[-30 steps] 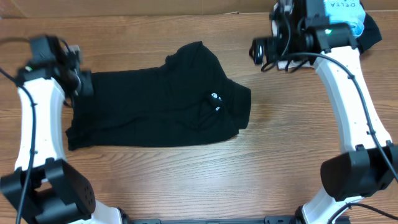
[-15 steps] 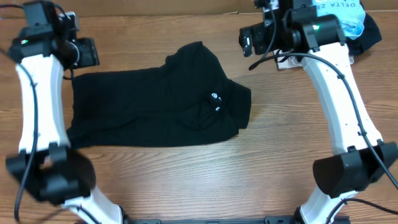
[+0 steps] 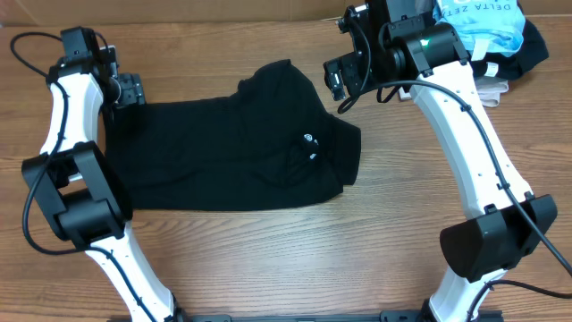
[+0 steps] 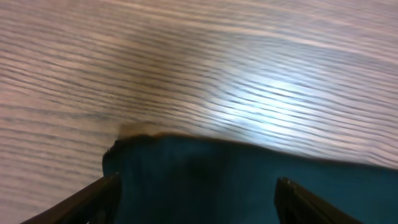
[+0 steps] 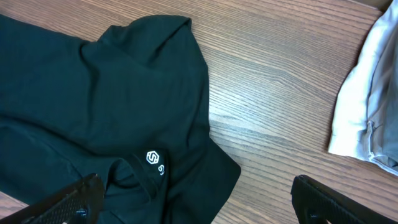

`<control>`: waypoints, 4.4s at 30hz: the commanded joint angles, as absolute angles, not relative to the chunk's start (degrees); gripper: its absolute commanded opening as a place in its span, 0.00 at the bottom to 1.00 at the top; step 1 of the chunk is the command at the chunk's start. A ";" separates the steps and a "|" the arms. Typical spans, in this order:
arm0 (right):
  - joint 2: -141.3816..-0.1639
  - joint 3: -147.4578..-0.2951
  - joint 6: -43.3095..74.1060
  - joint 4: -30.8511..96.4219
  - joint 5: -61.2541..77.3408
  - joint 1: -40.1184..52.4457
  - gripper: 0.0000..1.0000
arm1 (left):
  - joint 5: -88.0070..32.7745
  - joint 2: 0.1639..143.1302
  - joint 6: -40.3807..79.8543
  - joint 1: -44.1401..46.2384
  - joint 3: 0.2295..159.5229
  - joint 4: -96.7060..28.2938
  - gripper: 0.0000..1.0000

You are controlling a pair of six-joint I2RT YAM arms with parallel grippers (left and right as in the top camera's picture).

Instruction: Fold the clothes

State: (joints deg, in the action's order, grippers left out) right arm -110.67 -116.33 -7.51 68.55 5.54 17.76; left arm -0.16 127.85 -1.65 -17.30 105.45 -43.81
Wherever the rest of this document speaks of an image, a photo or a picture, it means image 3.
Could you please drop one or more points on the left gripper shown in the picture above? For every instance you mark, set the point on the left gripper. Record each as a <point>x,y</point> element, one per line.
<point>134,92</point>

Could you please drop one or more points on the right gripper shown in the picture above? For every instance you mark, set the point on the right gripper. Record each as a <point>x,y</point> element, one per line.
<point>348,66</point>

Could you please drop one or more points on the black t-shirt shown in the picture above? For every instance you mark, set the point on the black t-shirt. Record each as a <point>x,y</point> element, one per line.
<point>270,145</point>

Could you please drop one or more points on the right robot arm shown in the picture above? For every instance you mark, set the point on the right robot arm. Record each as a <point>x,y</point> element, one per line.
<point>395,47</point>

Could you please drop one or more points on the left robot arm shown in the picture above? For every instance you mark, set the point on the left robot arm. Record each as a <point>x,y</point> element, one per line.
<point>79,194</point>

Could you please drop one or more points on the beige folded garment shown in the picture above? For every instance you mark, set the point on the beige folded garment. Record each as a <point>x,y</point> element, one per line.
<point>489,90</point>

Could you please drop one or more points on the light blue folded shirt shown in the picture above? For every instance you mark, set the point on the light blue folded shirt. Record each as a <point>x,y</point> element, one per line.
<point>484,26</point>

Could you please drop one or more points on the black folded garment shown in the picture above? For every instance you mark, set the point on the black folded garment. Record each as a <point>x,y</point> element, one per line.
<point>532,52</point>

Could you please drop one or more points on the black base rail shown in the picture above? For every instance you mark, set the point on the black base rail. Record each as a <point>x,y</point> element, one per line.
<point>304,318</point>

